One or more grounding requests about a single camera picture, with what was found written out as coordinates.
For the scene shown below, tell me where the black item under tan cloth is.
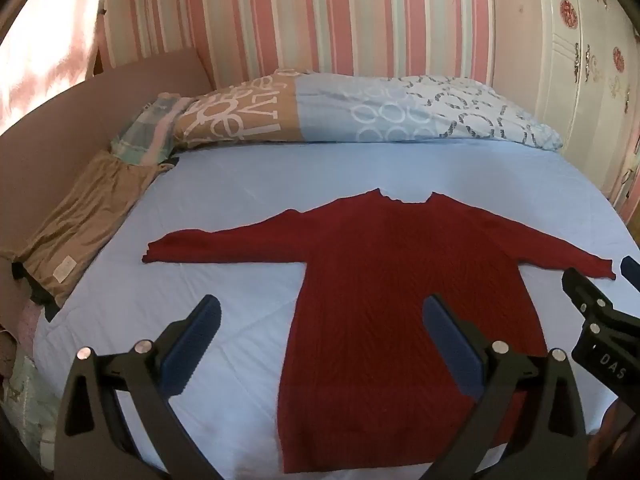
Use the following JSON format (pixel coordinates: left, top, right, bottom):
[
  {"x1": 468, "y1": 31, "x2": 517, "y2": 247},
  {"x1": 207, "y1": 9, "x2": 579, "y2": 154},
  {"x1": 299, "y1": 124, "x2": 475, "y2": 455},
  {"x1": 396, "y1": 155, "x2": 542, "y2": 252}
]
[{"x1": 12, "y1": 259, "x2": 60, "y2": 324}]

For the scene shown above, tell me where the white ornate wardrobe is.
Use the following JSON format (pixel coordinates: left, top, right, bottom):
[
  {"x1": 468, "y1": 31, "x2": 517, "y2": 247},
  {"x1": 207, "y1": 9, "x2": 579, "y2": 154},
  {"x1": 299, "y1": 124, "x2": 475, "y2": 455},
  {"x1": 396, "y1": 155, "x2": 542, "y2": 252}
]
[{"x1": 532, "y1": 0, "x2": 640, "y2": 207}]

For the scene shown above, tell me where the red knit sweater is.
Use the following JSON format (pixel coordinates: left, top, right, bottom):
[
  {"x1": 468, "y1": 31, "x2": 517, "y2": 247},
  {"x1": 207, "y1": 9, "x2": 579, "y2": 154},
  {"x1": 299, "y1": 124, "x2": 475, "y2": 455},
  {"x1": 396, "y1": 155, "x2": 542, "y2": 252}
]
[{"x1": 141, "y1": 187, "x2": 617, "y2": 476}]

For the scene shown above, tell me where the pink window curtain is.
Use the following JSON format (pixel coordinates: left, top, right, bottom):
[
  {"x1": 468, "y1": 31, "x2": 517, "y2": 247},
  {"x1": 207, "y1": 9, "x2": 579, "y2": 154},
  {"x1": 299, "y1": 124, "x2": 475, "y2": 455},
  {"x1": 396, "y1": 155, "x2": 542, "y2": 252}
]
[{"x1": 0, "y1": 0, "x2": 110, "y2": 132}]

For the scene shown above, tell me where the tan folded cloth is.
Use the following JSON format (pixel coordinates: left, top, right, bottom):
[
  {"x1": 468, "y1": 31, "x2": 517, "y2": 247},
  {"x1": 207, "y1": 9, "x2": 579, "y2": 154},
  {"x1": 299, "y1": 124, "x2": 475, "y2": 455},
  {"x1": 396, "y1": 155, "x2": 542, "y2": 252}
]
[{"x1": 12, "y1": 150, "x2": 168, "y2": 309}]

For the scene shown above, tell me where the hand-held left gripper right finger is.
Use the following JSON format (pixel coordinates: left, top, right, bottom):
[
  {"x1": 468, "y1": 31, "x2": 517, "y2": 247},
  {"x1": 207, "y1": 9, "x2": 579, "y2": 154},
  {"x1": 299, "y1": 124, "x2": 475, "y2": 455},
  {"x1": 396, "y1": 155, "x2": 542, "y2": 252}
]
[{"x1": 422, "y1": 294, "x2": 588, "y2": 480}]

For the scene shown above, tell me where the plaid pastel pillow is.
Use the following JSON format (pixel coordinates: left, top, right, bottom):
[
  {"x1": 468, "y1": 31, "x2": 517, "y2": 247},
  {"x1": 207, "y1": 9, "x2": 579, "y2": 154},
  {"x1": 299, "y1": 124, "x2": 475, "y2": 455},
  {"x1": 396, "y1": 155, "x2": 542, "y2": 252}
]
[{"x1": 110, "y1": 92, "x2": 193, "y2": 167}]

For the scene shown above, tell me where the light blue bed sheet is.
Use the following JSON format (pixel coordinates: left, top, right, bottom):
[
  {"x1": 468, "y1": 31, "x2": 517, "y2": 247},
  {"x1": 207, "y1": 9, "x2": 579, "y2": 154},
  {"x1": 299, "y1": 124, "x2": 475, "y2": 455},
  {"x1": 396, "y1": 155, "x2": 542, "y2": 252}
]
[{"x1": 32, "y1": 140, "x2": 640, "y2": 480}]

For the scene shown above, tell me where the pink padded bed frame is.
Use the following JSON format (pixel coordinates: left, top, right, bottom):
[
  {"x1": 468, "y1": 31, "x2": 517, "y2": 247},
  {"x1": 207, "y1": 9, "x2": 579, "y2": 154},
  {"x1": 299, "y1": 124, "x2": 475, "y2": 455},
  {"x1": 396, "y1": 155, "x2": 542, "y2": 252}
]
[{"x1": 0, "y1": 47, "x2": 217, "y2": 332}]

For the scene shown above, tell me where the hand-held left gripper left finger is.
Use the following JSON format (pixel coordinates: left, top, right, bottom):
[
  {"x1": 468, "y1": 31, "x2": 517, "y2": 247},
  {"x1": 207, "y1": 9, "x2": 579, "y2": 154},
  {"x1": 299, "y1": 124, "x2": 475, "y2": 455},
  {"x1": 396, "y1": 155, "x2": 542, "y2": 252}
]
[{"x1": 54, "y1": 294, "x2": 226, "y2": 480}]

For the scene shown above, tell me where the floral pale green cloth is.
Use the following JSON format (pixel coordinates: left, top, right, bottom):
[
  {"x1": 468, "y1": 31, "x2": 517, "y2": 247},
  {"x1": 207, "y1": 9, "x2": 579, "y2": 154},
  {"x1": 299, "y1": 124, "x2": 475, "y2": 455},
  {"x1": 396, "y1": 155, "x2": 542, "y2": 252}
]
[{"x1": 0, "y1": 330, "x2": 57, "y2": 472}]

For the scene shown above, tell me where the patterned blue tan duvet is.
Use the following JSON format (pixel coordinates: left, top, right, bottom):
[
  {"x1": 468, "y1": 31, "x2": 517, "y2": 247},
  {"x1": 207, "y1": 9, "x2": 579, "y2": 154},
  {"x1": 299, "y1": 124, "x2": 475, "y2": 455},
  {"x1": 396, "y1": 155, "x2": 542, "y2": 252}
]
[{"x1": 172, "y1": 69, "x2": 565, "y2": 153}]

